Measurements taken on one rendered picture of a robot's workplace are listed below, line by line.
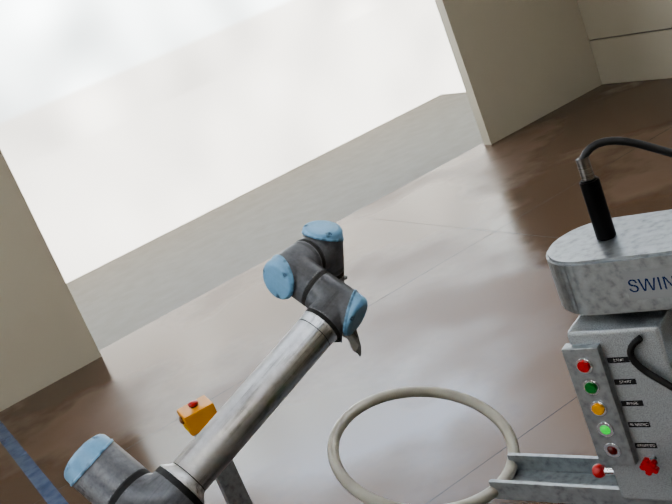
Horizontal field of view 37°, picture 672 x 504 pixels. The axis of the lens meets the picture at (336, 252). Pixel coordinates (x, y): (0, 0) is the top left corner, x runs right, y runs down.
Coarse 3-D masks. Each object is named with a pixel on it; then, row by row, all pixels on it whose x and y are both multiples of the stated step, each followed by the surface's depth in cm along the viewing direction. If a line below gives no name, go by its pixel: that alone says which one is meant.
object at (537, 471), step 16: (528, 464) 249; (544, 464) 246; (560, 464) 243; (576, 464) 241; (592, 464) 238; (496, 480) 243; (512, 480) 240; (528, 480) 246; (544, 480) 244; (560, 480) 241; (576, 480) 239; (592, 480) 237; (608, 480) 235; (512, 496) 241; (528, 496) 239; (544, 496) 236; (560, 496) 233; (576, 496) 231; (592, 496) 228; (608, 496) 225
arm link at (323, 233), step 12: (312, 228) 224; (324, 228) 224; (336, 228) 224; (312, 240) 222; (324, 240) 222; (336, 240) 223; (324, 252) 221; (336, 252) 224; (336, 264) 226; (336, 276) 227
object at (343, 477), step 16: (368, 400) 274; (384, 400) 276; (464, 400) 274; (480, 400) 273; (352, 416) 270; (496, 416) 266; (336, 432) 263; (512, 432) 261; (336, 448) 258; (512, 448) 255; (336, 464) 252; (512, 464) 250; (352, 480) 247; (368, 496) 242; (480, 496) 241; (496, 496) 243
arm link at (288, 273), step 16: (304, 240) 222; (288, 256) 216; (304, 256) 217; (320, 256) 220; (272, 272) 215; (288, 272) 213; (304, 272) 214; (272, 288) 217; (288, 288) 214; (304, 288) 213
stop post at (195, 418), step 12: (204, 396) 376; (180, 408) 374; (192, 408) 370; (204, 408) 367; (192, 420) 365; (204, 420) 367; (192, 432) 366; (228, 468) 376; (216, 480) 381; (228, 480) 376; (240, 480) 378; (228, 492) 377; (240, 492) 379
